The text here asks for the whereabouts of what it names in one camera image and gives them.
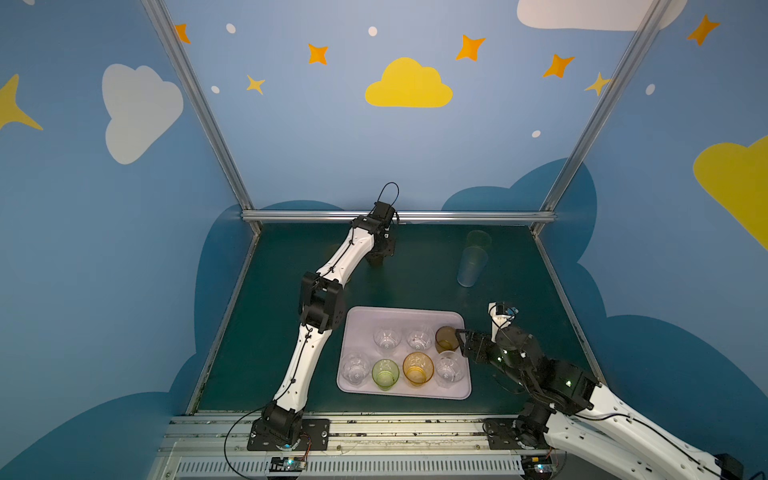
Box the clear faceted glass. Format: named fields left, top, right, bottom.
left=434, top=351, right=466, bottom=388
left=340, top=352, right=371, bottom=386
left=372, top=326, right=402, bottom=354
left=406, top=324, right=435, bottom=352

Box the brown amber short cup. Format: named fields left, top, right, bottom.
left=435, top=326, right=459, bottom=353

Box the green tinted cup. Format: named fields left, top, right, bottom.
left=465, top=229, right=492, bottom=251

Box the yellow short cup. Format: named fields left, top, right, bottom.
left=402, top=352, right=434, bottom=387

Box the tall pale blue cup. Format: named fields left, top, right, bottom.
left=456, top=246, right=489, bottom=288

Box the lilac plastic tray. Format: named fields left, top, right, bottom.
left=337, top=306, right=472, bottom=400

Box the small green cup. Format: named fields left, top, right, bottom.
left=371, top=358, right=400, bottom=391

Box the dark olive cup back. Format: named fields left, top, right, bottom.
left=366, top=255, right=385, bottom=268

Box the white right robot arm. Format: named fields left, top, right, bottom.
left=457, top=325, right=744, bottom=479

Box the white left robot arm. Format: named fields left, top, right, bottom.
left=255, top=200, right=399, bottom=449

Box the right green circuit board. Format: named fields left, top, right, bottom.
left=521, top=456, right=555, bottom=480

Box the green circuit board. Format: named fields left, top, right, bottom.
left=269, top=457, right=307, bottom=475
left=521, top=456, right=555, bottom=480

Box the left green circuit board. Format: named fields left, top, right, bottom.
left=269, top=457, right=307, bottom=475

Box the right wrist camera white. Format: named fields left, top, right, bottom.
left=488, top=302, right=519, bottom=341

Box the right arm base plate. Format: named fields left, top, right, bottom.
left=482, top=416, right=568, bottom=450

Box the aluminium back frame rail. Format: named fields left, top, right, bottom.
left=241, top=209, right=556, bottom=225

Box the aluminium right corner post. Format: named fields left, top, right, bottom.
left=539, top=0, right=672, bottom=221

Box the aluminium corner post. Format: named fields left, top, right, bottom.
left=539, top=0, right=672, bottom=221
left=141, top=0, right=253, bottom=215

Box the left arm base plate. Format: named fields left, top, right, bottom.
left=246, top=418, right=330, bottom=451

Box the aluminium front rail base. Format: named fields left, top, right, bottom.
left=148, top=414, right=618, bottom=479

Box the aluminium left corner post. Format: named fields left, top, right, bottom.
left=141, top=0, right=253, bottom=215

